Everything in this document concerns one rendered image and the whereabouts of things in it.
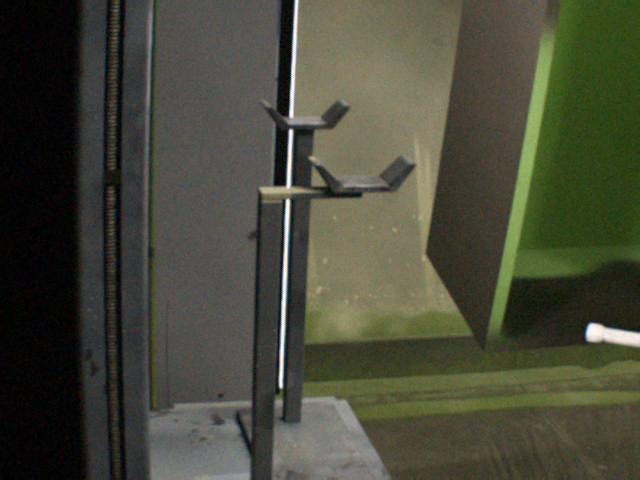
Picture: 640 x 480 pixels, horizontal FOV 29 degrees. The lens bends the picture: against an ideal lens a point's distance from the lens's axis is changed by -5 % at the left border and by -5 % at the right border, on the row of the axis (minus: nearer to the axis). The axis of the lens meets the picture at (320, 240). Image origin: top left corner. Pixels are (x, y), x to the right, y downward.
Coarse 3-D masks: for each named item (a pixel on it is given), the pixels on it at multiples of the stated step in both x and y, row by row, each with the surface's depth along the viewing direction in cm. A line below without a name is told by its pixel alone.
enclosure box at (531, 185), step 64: (512, 0) 212; (576, 0) 240; (512, 64) 214; (576, 64) 247; (448, 128) 245; (512, 128) 216; (576, 128) 255; (448, 192) 247; (512, 192) 217; (576, 192) 263; (448, 256) 248; (512, 256) 223; (576, 256) 267; (512, 320) 243; (576, 320) 245
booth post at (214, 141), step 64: (192, 0) 149; (256, 0) 150; (192, 64) 151; (256, 64) 153; (192, 128) 154; (256, 128) 155; (192, 192) 156; (256, 192) 158; (192, 256) 159; (192, 320) 161; (192, 384) 164
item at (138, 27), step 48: (96, 0) 97; (144, 0) 98; (96, 48) 98; (144, 48) 99; (96, 96) 100; (144, 96) 100; (96, 144) 101; (144, 144) 102; (96, 192) 102; (144, 192) 103; (96, 240) 103; (144, 240) 104; (96, 288) 105; (144, 288) 106; (96, 336) 106; (144, 336) 107; (96, 384) 107; (144, 384) 108; (96, 432) 109; (144, 432) 110
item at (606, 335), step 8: (592, 328) 225; (600, 328) 225; (592, 336) 225; (600, 336) 225; (608, 336) 224; (616, 336) 223; (624, 336) 223; (632, 336) 222; (624, 344) 223; (632, 344) 222
